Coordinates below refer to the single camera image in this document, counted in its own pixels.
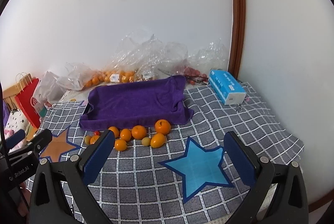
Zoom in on round orange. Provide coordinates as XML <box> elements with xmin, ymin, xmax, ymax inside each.
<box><xmin>131</xmin><ymin>125</ymin><xmax>147</xmax><ymax>140</ymax></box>

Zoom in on clear bag of oranges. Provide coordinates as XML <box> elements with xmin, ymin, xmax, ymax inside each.
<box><xmin>57</xmin><ymin>63</ymin><xmax>158</xmax><ymax>91</ymax></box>

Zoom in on white plastic bag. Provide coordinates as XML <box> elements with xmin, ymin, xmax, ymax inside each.
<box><xmin>33</xmin><ymin>71</ymin><xmax>66</xmax><ymax>106</ymax></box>

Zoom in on brown wooden door frame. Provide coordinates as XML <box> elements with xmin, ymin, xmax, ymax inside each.
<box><xmin>228</xmin><ymin>0</ymin><xmax>246</xmax><ymax>79</ymax></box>

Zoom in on large orange with stem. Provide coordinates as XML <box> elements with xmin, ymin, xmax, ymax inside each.
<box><xmin>154</xmin><ymin>119</ymin><xmax>171</xmax><ymax>135</ymax></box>

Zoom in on red paper shopping bag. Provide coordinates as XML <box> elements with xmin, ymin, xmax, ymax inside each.
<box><xmin>15</xmin><ymin>73</ymin><xmax>41</xmax><ymax>128</ymax></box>

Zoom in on small yellow-green fruit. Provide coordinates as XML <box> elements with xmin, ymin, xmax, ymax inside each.
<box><xmin>142</xmin><ymin>137</ymin><xmax>151</xmax><ymax>146</ymax></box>

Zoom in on small orange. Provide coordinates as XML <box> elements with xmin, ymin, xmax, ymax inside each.
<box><xmin>114</xmin><ymin>139</ymin><xmax>127</xmax><ymax>151</ymax></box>
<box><xmin>119</xmin><ymin>128</ymin><xmax>132</xmax><ymax>142</ymax></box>

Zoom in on purple towel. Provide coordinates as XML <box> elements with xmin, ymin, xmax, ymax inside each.
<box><xmin>79</xmin><ymin>75</ymin><xmax>194</xmax><ymax>131</ymax></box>

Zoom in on oval orange kumquat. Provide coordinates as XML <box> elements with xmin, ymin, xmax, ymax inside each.
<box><xmin>150</xmin><ymin>133</ymin><xmax>166</xmax><ymax>148</ymax></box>

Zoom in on grey checkered star tablecloth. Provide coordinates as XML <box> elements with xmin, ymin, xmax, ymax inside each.
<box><xmin>25</xmin><ymin>81</ymin><xmax>305</xmax><ymax>224</ymax></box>

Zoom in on red dates on branch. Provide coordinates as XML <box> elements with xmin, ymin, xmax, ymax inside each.
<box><xmin>157</xmin><ymin>66</ymin><xmax>209</xmax><ymax>85</ymax></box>

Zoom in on small orange front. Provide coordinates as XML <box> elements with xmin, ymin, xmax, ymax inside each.
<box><xmin>114</xmin><ymin>139</ymin><xmax>127</xmax><ymax>151</ymax></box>

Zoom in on clear crumpled plastic bag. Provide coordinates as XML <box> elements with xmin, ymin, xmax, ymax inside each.
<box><xmin>106</xmin><ymin>33</ymin><xmax>229</xmax><ymax>79</ymax></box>

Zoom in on large orange near gripper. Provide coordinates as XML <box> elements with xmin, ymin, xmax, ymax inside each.
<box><xmin>108</xmin><ymin>126</ymin><xmax>120</xmax><ymax>139</ymax></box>

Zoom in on blue tissue box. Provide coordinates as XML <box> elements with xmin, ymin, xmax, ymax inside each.
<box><xmin>208</xmin><ymin>70</ymin><xmax>246</xmax><ymax>105</ymax></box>

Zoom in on small orange behind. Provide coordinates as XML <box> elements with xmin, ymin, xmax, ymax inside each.
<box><xmin>119</xmin><ymin>128</ymin><xmax>132</xmax><ymax>142</ymax></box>

